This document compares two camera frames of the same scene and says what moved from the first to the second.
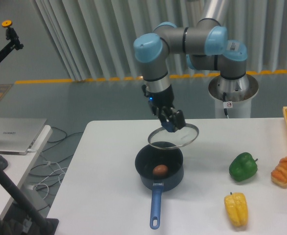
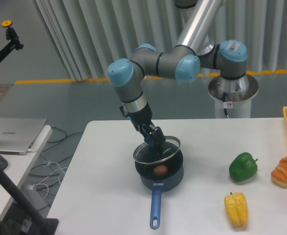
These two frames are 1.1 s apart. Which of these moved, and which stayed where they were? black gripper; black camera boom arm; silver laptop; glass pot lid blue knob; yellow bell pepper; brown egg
Moved: glass pot lid blue knob; black gripper
Stayed: yellow bell pepper; black camera boom arm; brown egg; silver laptop
